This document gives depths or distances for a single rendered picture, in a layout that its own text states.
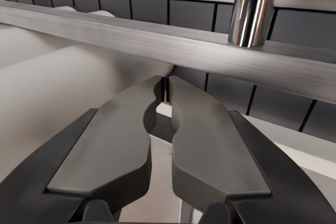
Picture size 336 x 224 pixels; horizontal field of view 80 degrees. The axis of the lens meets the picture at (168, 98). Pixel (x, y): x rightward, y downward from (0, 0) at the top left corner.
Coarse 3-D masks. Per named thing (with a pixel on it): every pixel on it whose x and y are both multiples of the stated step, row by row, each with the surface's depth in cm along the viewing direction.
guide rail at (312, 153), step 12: (156, 108) 17; (168, 108) 16; (252, 120) 14; (264, 132) 13; (276, 132) 13; (288, 132) 13; (300, 132) 13; (276, 144) 13; (288, 144) 12; (300, 144) 12; (312, 144) 12; (324, 144) 12; (300, 156) 12; (312, 156) 12; (324, 156) 12; (312, 168) 12; (324, 168) 12
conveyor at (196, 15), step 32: (32, 0) 25; (64, 0) 22; (96, 0) 19; (128, 0) 18; (160, 0) 16; (224, 32) 15; (288, 32) 13; (320, 32) 12; (224, 96) 17; (256, 96) 16; (288, 96) 14; (320, 128) 14
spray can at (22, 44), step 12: (96, 12) 18; (108, 12) 18; (0, 36) 12; (12, 36) 12; (24, 36) 13; (36, 36) 13; (48, 36) 14; (0, 48) 11; (12, 48) 12; (24, 48) 12; (36, 48) 13; (48, 48) 13; (60, 48) 14; (0, 60) 11; (12, 60) 12
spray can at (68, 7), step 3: (60, 6) 21; (63, 6) 21; (66, 6) 21; (69, 6) 21; (72, 6) 21; (66, 9) 20; (69, 9) 20; (72, 9) 21; (75, 9) 21; (78, 9) 21; (0, 24) 16; (3, 24) 16; (6, 24) 16; (9, 24) 16; (0, 27) 15; (3, 27) 16; (6, 27) 16; (9, 27) 16
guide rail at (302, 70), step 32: (0, 0) 15; (64, 32) 11; (96, 32) 10; (128, 32) 9; (160, 32) 8; (192, 32) 8; (192, 64) 8; (224, 64) 7; (256, 64) 6; (288, 64) 6; (320, 64) 6; (320, 96) 6
